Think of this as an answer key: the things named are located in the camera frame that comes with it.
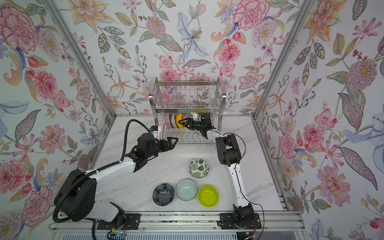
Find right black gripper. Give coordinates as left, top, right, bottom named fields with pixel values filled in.
left=179, top=118, right=206, bottom=131

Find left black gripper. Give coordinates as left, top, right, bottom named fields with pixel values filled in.
left=145, top=137, right=179, bottom=159

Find yellow bowl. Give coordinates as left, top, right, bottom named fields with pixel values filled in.
left=175, top=114, right=185, bottom=129

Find green leaf pattern bowl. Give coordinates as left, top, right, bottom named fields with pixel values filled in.
left=189, top=159, right=210, bottom=179

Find pale celadon bowl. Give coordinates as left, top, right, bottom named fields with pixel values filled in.
left=176, top=179, right=198, bottom=202

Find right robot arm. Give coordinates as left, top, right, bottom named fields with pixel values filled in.
left=176, top=113, right=256, bottom=229

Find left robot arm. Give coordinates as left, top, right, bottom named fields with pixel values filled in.
left=52, top=133, right=179, bottom=227

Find steel two-tier dish rack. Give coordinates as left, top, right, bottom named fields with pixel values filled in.
left=149, top=78, right=227, bottom=145

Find dark blue flower bowl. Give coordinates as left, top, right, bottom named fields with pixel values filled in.
left=153, top=184, right=175, bottom=207

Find lime green bowl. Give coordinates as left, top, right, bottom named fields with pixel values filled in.
left=198, top=185, right=220, bottom=208

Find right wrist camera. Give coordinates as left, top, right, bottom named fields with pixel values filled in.
left=192, top=113, right=202, bottom=121

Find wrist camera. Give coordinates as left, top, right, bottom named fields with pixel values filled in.
left=192, top=113, right=202, bottom=121
left=150, top=126, right=163, bottom=140

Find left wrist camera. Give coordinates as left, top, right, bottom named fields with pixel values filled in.
left=150, top=126, right=163, bottom=140

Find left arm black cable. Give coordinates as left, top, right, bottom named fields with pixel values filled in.
left=52, top=119, right=152, bottom=240

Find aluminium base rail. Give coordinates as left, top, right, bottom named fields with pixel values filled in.
left=49, top=210, right=305, bottom=233

